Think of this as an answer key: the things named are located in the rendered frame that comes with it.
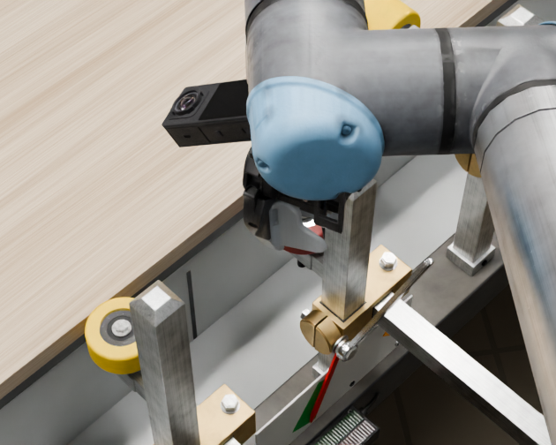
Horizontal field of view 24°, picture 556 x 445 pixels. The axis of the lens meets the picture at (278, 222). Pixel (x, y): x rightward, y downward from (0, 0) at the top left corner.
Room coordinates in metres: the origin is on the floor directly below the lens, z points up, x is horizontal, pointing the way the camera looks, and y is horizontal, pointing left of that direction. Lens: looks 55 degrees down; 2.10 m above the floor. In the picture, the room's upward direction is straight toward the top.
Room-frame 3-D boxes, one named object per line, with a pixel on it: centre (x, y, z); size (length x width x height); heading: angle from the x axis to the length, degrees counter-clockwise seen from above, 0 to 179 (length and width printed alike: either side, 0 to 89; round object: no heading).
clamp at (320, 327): (0.78, -0.09, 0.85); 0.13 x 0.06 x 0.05; 135
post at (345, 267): (0.76, -0.07, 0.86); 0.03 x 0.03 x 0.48; 45
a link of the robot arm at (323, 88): (0.50, -0.04, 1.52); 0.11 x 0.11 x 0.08; 2
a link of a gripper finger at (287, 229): (0.59, -0.01, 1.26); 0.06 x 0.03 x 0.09; 66
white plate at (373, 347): (0.72, -0.07, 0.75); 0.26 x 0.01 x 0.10; 135
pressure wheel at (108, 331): (0.71, 0.17, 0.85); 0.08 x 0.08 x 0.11
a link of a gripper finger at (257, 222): (0.59, 0.01, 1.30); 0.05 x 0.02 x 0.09; 156
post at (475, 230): (0.94, -0.25, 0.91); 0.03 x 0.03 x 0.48; 45
